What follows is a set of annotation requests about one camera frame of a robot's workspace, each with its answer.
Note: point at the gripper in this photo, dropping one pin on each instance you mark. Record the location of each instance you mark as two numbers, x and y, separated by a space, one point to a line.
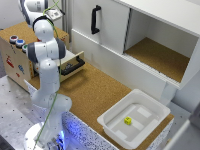
54 14

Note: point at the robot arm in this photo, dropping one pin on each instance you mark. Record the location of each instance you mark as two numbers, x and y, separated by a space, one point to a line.
48 76

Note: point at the blue button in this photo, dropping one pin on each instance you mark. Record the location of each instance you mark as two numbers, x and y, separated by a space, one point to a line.
20 42

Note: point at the green button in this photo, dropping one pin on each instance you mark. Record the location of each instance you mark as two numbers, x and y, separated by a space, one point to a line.
24 47

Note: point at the red button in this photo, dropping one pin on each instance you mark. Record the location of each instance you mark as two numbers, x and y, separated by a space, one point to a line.
13 38

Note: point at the white sliding door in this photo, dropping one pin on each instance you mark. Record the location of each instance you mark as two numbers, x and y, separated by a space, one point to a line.
111 23

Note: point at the wooden drawer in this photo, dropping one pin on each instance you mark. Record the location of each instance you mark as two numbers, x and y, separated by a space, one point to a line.
71 74

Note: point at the wooden drawer box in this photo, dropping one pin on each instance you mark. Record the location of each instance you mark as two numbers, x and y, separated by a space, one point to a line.
13 66

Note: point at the white cabinet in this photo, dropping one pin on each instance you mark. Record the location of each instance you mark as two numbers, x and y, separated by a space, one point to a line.
156 20

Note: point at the yellow block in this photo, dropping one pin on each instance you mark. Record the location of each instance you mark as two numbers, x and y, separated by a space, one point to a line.
127 120

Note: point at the white plastic box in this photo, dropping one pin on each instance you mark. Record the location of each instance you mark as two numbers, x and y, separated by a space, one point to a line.
133 118

